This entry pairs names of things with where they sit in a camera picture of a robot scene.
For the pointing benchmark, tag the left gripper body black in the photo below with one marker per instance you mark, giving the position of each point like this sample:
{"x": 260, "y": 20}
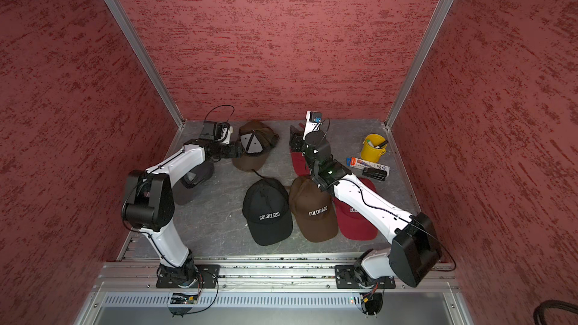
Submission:
{"x": 230, "y": 150}

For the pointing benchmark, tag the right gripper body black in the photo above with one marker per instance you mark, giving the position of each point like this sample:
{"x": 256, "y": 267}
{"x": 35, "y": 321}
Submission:
{"x": 299, "y": 144}

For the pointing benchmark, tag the dark brown cap back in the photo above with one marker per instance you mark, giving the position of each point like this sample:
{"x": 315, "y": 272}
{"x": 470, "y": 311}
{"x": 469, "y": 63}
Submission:
{"x": 257, "y": 140}

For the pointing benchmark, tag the dark grey cap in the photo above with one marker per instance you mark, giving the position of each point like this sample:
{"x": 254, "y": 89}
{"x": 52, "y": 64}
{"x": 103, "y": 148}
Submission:
{"x": 185, "y": 188}

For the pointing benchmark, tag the black cap front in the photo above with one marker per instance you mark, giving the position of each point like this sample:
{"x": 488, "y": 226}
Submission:
{"x": 266, "y": 210}

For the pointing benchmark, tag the red cap with white logo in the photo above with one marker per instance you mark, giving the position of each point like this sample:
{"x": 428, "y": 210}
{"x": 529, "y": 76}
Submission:
{"x": 352, "y": 224}

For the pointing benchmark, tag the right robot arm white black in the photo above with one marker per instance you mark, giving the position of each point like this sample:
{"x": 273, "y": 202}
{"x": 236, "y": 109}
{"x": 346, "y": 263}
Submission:
{"x": 414, "y": 250}

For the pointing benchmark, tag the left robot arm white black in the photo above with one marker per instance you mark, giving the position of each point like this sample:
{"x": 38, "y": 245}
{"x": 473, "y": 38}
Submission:
{"x": 149, "y": 204}

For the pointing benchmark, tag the left corner aluminium profile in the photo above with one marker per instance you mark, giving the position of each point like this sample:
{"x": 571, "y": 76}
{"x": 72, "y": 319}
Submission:
{"x": 131, "y": 35}

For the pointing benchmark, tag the corner aluminium profile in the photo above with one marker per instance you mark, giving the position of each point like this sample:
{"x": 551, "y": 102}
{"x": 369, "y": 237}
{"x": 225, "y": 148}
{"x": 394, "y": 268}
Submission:
{"x": 436, "y": 21}
{"x": 131, "y": 35}

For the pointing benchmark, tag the white staples box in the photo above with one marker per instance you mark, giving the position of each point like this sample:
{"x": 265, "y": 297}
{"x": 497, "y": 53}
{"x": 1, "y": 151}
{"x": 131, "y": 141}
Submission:
{"x": 357, "y": 163}

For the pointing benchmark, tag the yellow plastic bucket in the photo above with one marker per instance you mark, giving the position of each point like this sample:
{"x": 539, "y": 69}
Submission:
{"x": 368, "y": 152}

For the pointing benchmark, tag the black marker in bucket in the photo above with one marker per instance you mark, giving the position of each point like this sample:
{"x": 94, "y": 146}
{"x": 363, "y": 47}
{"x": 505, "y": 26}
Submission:
{"x": 382, "y": 145}

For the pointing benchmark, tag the black stapler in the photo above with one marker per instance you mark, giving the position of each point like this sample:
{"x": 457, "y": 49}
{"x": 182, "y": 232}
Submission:
{"x": 376, "y": 174}

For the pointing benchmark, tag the right corner aluminium profile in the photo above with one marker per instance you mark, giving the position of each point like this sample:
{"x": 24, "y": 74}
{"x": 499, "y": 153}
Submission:
{"x": 436, "y": 21}

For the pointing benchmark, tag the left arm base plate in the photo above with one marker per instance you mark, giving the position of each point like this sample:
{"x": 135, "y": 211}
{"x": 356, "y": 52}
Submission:
{"x": 199, "y": 276}

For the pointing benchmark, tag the aluminium rail frame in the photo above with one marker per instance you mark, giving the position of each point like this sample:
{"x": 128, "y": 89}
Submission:
{"x": 286, "y": 281}

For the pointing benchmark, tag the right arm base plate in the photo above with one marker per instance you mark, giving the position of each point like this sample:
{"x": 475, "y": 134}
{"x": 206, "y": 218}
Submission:
{"x": 350, "y": 277}

